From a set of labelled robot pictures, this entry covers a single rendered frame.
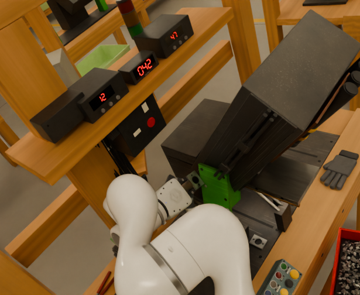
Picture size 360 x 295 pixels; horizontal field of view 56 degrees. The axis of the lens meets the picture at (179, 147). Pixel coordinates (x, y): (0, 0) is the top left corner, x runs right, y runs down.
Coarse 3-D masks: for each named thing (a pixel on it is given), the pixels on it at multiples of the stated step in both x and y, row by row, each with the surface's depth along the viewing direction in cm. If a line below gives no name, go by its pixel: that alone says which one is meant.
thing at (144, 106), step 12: (144, 108) 109; (156, 108) 113; (132, 120) 106; (144, 120) 110; (156, 120) 114; (120, 132) 104; (132, 132) 108; (144, 132) 111; (156, 132) 116; (120, 144) 111; (132, 144) 109; (144, 144) 113; (132, 156) 112
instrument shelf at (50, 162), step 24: (192, 24) 127; (216, 24) 122; (192, 48) 116; (168, 72) 111; (144, 96) 105; (120, 120) 101; (24, 144) 102; (48, 144) 98; (72, 144) 94; (96, 144) 97; (24, 168) 99; (48, 168) 89
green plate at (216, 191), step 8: (200, 168) 111; (208, 168) 109; (200, 176) 114; (208, 176) 111; (216, 176) 108; (224, 176) 105; (208, 184) 113; (216, 184) 110; (224, 184) 107; (208, 192) 115; (216, 192) 112; (224, 192) 109; (232, 192) 112; (240, 192) 116; (208, 200) 117; (216, 200) 114; (224, 200) 111; (232, 200) 114
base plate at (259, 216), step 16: (304, 144) 153; (320, 144) 150; (304, 160) 146; (320, 160) 144; (240, 208) 139; (256, 208) 137; (272, 208) 134; (256, 224) 132; (272, 224) 129; (256, 240) 127; (272, 240) 125; (256, 256) 122; (256, 272) 118; (208, 288) 119
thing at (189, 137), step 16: (192, 112) 139; (208, 112) 135; (224, 112) 132; (176, 128) 134; (192, 128) 131; (208, 128) 128; (176, 144) 127; (192, 144) 125; (176, 160) 130; (192, 160) 122; (176, 176) 141
